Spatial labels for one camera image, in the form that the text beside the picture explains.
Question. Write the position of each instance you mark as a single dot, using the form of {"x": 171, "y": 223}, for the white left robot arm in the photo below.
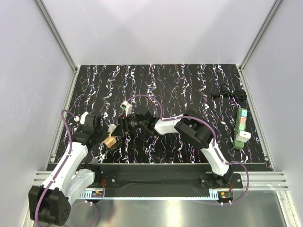
{"x": 51, "y": 202}

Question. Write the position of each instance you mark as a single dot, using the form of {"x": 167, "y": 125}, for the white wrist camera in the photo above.
{"x": 126, "y": 107}
{"x": 81, "y": 119}

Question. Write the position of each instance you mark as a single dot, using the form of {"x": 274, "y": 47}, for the white charger on strip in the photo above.
{"x": 243, "y": 136}

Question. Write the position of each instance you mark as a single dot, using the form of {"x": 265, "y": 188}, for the aluminium frame rail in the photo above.
{"x": 40, "y": 4}

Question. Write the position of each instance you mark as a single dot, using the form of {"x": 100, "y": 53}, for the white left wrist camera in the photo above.
{"x": 81, "y": 119}

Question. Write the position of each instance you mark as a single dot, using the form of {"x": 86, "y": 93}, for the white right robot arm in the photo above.
{"x": 191, "y": 127}

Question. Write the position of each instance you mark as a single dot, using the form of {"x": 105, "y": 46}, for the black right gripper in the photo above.
{"x": 125, "y": 120}

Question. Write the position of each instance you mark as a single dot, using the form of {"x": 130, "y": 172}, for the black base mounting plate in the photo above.
{"x": 165, "y": 178}

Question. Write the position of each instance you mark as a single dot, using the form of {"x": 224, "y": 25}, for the metal front tray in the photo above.
{"x": 257, "y": 209}

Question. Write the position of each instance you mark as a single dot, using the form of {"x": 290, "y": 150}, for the white plug adapter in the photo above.
{"x": 111, "y": 128}

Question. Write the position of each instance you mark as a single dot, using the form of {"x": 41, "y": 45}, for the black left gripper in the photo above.
{"x": 104, "y": 133}

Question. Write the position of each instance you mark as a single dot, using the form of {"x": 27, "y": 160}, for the beige cube socket adapter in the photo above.
{"x": 110, "y": 141}

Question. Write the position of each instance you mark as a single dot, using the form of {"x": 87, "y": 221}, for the green power strip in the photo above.
{"x": 240, "y": 126}

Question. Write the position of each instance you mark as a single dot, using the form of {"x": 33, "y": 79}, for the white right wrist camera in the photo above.
{"x": 126, "y": 107}

